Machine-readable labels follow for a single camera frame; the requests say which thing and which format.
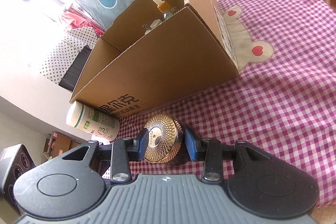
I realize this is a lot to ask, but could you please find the white vitamin bottle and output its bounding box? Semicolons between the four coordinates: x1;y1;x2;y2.
66;101;120;141

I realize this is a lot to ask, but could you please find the white charger plug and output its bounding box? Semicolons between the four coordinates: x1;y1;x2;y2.
142;19;163;35

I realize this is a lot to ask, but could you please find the green dropper bottle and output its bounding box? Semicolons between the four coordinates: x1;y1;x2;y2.
153;0;179;20

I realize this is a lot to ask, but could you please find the dark cabinet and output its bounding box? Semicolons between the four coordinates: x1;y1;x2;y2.
59;46;92;92

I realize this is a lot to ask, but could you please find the polka dot white cloth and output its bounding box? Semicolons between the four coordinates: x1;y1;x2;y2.
39;27;98;85

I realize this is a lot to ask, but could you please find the brown cardboard box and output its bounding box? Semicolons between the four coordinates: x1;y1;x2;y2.
71;0;239;118

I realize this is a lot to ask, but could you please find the pink hanging garment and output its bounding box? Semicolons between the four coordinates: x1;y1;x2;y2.
59;11;104;36

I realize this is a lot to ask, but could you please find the purple checkered tablecloth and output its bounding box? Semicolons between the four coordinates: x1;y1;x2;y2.
119;0;335;206

